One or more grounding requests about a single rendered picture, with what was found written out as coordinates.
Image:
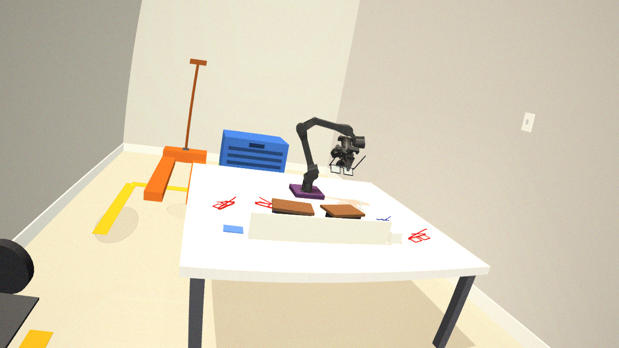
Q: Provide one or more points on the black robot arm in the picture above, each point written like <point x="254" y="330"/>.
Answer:
<point x="345" y="129"/>

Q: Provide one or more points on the light blue flat block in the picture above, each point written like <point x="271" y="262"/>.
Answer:
<point x="233" y="229"/>

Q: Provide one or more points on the grey rectangular panel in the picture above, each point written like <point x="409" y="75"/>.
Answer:
<point x="297" y="228"/>

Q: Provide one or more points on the black glasses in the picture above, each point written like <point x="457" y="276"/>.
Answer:
<point x="336" y="168"/>

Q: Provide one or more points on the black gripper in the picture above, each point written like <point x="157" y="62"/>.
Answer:
<point x="348" y="156"/>

